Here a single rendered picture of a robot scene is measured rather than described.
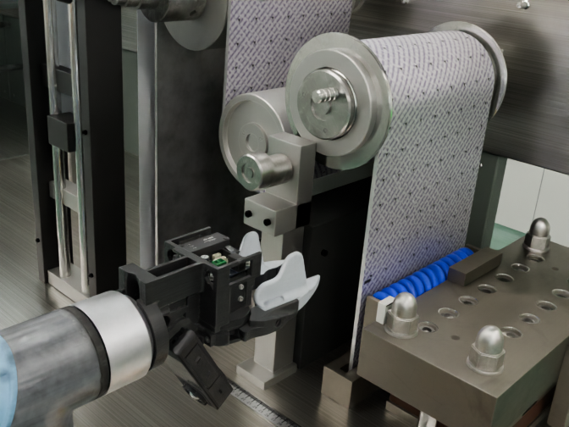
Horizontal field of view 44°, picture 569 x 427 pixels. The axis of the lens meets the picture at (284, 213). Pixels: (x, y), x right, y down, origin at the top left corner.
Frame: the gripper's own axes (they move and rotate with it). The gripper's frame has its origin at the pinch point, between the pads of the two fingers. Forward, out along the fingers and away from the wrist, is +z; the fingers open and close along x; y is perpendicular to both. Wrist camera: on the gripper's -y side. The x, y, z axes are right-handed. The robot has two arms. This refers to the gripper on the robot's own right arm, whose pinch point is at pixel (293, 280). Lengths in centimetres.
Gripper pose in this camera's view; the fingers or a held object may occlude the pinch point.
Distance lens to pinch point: 72.1
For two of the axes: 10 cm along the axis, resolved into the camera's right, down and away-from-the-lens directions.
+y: 0.7, -9.2, -3.8
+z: 6.9, -2.4, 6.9
